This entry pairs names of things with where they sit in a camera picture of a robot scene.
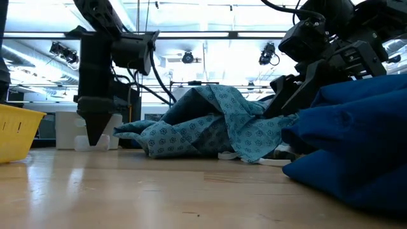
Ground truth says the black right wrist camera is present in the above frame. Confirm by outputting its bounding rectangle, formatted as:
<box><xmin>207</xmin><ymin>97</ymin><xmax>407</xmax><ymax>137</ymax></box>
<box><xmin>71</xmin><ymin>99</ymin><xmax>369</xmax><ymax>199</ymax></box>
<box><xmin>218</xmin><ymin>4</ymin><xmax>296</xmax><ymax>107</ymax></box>
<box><xmin>278</xmin><ymin>18</ymin><xmax>329</xmax><ymax>63</ymax></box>

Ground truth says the black overhead crossbar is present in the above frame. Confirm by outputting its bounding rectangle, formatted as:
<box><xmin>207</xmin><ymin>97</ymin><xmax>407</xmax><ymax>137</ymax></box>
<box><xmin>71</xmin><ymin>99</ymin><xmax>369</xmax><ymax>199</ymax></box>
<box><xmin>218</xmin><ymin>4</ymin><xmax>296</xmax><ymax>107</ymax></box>
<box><xmin>2</xmin><ymin>31</ymin><xmax>287</xmax><ymax>41</ymax></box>

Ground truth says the black monitor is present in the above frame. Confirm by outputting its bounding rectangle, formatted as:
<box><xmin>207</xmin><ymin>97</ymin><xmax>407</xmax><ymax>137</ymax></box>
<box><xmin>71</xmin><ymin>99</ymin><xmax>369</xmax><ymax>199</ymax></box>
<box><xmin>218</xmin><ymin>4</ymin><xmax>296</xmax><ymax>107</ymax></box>
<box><xmin>111</xmin><ymin>81</ymin><xmax>142</xmax><ymax>123</ymax></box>

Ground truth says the black hanging camera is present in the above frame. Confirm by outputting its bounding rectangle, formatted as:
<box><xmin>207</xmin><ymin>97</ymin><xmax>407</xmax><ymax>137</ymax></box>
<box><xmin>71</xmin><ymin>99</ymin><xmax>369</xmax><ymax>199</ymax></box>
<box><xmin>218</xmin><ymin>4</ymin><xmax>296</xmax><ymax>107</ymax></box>
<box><xmin>181</xmin><ymin>50</ymin><xmax>195</xmax><ymax>65</ymax></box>
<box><xmin>258</xmin><ymin>42</ymin><xmax>281</xmax><ymax>67</ymax></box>

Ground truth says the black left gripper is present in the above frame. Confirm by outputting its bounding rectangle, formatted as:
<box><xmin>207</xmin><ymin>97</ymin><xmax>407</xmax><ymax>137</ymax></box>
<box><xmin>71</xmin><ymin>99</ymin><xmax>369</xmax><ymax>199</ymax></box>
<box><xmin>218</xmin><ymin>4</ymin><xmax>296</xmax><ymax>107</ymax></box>
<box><xmin>76</xmin><ymin>31</ymin><xmax>114</xmax><ymax>147</ymax></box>

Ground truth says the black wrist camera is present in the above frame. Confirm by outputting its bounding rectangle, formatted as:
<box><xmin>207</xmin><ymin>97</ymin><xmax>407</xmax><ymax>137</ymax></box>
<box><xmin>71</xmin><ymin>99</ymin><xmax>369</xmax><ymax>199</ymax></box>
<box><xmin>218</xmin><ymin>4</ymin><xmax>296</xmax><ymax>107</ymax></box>
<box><xmin>111</xmin><ymin>30</ymin><xmax>160</xmax><ymax>76</ymax></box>
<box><xmin>278</xmin><ymin>18</ymin><xmax>329</xmax><ymax>63</ymax></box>

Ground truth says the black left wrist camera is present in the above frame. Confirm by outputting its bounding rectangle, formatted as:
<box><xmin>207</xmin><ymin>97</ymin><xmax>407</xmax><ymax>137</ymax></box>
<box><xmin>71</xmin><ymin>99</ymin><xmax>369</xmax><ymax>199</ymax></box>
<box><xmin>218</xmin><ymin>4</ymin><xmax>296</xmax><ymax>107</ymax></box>
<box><xmin>111</xmin><ymin>30</ymin><xmax>160</xmax><ymax>76</ymax></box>

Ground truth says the dark blue scrub garment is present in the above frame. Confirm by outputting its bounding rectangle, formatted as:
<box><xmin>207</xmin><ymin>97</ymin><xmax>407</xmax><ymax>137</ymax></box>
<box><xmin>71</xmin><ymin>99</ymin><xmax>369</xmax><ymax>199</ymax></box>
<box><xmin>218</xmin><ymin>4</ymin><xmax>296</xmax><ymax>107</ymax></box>
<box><xmin>280</xmin><ymin>73</ymin><xmax>407</xmax><ymax>214</ymax></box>

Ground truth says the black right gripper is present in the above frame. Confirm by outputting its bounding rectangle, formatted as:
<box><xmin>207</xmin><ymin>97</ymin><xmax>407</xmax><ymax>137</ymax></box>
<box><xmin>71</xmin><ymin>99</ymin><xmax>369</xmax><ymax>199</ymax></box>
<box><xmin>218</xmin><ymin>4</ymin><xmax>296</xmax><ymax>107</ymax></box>
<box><xmin>263</xmin><ymin>30</ymin><xmax>389</xmax><ymax>119</ymax></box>

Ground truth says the yellow plastic basket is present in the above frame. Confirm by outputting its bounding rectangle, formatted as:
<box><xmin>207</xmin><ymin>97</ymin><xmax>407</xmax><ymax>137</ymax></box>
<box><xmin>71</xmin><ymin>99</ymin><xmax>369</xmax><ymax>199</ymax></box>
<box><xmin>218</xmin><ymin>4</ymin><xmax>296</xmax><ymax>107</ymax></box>
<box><xmin>0</xmin><ymin>103</ymin><xmax>47</xmax><ymax>164</ymax></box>

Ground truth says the black track light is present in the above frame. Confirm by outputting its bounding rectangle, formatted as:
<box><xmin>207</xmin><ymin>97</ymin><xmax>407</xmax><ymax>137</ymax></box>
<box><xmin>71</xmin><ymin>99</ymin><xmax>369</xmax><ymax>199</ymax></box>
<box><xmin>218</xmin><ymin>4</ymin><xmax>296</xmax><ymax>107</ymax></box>
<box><xmin>48</xmin><ymin>41</ymin><xmax>80</xmax><ymax>65</ymax></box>

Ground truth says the light blue patterned hospital gown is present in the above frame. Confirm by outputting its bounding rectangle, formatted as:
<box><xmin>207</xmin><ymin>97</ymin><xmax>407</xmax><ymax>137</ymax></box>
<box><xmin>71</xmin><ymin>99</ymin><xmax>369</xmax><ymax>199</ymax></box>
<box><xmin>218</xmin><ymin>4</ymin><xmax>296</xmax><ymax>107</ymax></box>
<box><xmin>113</xmin><ymin>83</ymin><xmax>300</xmax><ymax>167</ymax></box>

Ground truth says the translucent white plastic bin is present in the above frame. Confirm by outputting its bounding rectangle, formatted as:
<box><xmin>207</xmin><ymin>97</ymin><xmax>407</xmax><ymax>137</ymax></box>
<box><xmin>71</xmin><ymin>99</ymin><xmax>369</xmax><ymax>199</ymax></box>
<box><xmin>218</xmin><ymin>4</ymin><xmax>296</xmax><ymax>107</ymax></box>
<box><xmin>55</xmin><ymin>111</ymin><xmax>123</xmax><ymax>151</ymax></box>

